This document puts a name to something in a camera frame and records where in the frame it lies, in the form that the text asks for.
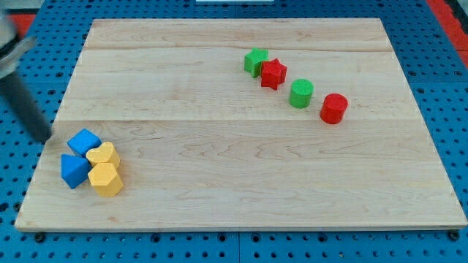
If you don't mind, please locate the red star block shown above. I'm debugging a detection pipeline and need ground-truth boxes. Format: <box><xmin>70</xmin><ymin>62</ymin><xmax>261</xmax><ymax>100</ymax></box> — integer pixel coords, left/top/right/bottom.
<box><xmin>260</xmin><ymin>58</ymin><xmax>287</xmax><ymax>91</ymax></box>

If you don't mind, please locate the red cylinder block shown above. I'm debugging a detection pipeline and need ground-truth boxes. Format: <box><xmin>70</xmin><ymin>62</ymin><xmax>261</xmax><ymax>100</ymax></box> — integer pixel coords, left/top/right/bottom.
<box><xmin>320</xmin><ymin>93</ymin><xmax>348</xmax><ymax>124</ymax></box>

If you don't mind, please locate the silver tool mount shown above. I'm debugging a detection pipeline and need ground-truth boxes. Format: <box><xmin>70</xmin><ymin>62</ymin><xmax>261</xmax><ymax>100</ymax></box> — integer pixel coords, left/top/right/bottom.
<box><xmin>1</xmin><ymin>9</ymin><xmax>37</xmax><ymax>78</ymax></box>

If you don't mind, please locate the blue triangle block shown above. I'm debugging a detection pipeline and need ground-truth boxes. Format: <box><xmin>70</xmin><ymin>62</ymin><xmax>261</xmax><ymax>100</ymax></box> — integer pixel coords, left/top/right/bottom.
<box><xmin>61</xmin><ymin>154</ymin><xmax>91</xmax><ymax>189</ymax></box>

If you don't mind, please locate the blue cube block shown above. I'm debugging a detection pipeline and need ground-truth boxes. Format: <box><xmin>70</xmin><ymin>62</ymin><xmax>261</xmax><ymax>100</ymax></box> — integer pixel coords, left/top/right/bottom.
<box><xmin>67</xmin><ymin>129</ymin><xmax>102</xmax><ymax>157</ymax></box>

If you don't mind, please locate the yellow heart block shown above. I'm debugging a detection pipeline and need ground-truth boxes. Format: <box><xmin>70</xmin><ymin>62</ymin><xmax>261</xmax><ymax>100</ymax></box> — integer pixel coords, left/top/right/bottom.
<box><xmin>86</xmin><ymin>142</ymin><xmax>121</xmax><ymax>169</ymax></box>

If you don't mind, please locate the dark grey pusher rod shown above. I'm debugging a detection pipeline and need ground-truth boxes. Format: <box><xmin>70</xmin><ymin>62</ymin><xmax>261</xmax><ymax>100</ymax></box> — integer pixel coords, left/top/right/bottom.
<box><xmin>1</xmin><ymin>72</ymin><xmax>52</xmax><ymax>142</ymax></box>

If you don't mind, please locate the green star block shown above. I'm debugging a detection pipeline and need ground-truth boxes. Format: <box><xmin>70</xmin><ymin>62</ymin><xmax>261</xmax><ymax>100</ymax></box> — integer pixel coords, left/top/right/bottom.
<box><xmin>244</xmin><ymin>47</ymin><xmax>269</xmax><ymax>78</ymax></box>

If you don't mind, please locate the yellow hexagon block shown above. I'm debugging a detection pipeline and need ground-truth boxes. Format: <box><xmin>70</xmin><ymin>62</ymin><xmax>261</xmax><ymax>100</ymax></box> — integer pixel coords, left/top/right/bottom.
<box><xmin>88</xmin><ymin>163</ymin><xmax>124</xmax><ymax>197</ymax></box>

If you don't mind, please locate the light wooden board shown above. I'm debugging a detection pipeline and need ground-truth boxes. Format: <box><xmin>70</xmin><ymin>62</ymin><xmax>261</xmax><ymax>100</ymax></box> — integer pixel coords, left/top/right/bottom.
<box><xmin>15</xmin><ymin>18</ymin><xmax>467</xmax><ymax>232</ymax></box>

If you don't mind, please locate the green cylinder block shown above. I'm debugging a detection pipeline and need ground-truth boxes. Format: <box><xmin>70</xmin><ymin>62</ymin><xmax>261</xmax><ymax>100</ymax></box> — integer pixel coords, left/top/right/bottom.
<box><xmin>289</xmin><ymin>79</ymin><xmax>314</xmax><ymax>109</ymax></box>

